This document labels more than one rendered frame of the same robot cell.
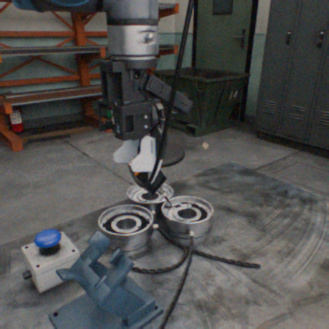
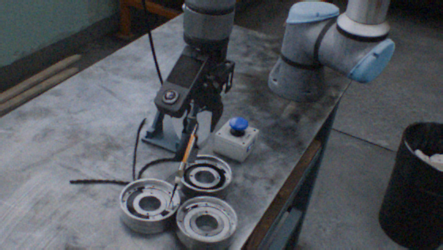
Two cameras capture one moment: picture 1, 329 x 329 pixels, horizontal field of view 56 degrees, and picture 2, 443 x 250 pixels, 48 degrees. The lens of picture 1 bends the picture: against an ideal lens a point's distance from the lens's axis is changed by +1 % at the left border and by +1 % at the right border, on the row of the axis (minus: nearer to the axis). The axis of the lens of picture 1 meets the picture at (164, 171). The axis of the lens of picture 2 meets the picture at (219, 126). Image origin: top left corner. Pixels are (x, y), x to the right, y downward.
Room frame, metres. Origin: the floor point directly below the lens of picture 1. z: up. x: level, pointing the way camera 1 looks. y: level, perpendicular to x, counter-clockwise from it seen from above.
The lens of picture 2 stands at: (1.14, -0.25, 1.45)
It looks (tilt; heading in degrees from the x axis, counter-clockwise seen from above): 35 degrees down; 152
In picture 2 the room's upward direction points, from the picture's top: 8 degrees clockwise
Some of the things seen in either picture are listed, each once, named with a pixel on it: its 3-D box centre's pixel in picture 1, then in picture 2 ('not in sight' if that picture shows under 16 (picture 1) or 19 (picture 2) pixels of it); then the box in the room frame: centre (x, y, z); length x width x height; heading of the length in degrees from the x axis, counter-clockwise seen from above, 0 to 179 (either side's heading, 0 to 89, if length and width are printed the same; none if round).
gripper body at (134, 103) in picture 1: (131, 98); (205, 65); (0.50, 0.05, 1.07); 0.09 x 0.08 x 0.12; 131
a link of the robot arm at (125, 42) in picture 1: (134, 42); (206, 19); (0.50, 0.04, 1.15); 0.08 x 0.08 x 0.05
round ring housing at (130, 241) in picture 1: (126, 227); (204, 179); (0.50, 0.07, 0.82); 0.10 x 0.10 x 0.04
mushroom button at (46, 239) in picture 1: (49, 247); (237, 130); (0.41, 0.19, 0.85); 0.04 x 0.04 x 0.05
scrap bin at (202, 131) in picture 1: (197, 100); not in sight; (4.00, -0.42, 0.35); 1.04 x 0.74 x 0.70; 38
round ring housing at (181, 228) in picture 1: (186, 217); (149, 206); (0.54, -0.05, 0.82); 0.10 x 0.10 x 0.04
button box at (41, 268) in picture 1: (48, 260); (237, 138); (0.40, 0.19, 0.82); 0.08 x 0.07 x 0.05; 128
